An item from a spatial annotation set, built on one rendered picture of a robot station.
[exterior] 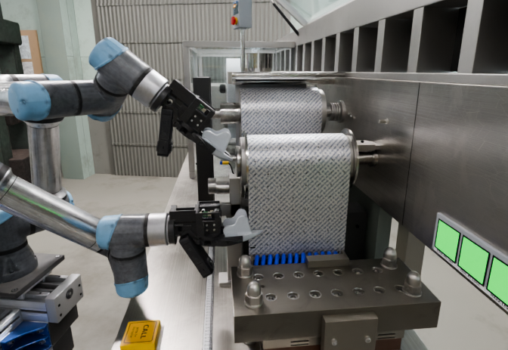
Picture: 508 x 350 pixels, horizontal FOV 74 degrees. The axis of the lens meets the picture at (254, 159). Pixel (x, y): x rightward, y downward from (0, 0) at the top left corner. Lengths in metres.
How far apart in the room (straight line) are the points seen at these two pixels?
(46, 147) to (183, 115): 0.60
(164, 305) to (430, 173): 0.67
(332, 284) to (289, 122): 0.46
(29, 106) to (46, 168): 0.53
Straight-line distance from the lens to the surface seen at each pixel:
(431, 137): 0.69
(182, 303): 0.92
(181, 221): 0.77
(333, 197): 0.81
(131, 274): 0.83
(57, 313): 1.32
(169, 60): 4.63
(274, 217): 0.79
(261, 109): 0.96
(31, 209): 0.88
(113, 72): 0.75
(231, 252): 0.92
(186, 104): 0.75
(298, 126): 0.99
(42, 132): 1.21
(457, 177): 0.63
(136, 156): 4.99
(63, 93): 0.77
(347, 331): 0.71
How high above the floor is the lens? 1.46
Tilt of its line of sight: 15 degrees down
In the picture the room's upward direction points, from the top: straight up
